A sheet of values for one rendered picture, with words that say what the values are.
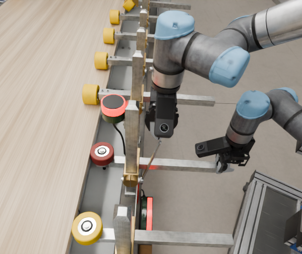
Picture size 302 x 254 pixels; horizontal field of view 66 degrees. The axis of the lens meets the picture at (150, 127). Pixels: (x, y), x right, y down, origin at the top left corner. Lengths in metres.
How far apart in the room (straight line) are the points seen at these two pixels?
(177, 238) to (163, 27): 0.56
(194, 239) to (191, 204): 1.01
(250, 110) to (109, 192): 0.67
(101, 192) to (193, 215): 0.84
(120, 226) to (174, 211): 1.22
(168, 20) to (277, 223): 1.41
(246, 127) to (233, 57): 0.29
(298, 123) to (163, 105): 0.36
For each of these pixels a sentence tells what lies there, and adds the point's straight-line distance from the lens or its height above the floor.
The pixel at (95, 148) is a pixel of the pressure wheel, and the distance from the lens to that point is 0.83.
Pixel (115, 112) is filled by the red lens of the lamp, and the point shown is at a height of 1.16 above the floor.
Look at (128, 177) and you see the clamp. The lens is 0.80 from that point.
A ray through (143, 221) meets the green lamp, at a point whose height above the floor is 0.70.
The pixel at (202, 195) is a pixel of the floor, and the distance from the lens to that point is 1.81.
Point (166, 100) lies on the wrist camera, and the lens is 0.57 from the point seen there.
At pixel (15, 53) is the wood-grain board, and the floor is 0.90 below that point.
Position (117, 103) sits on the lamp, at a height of 1.17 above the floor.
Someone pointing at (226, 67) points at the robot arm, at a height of 1.33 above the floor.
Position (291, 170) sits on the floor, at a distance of 2.25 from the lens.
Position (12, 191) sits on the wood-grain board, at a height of 0.90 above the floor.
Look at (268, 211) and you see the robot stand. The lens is 1.68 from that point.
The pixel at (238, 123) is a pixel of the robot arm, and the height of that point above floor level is 1.10.
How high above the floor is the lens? 1.56
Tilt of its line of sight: 47 degrees down
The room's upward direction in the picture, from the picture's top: 6 degrees clockwise
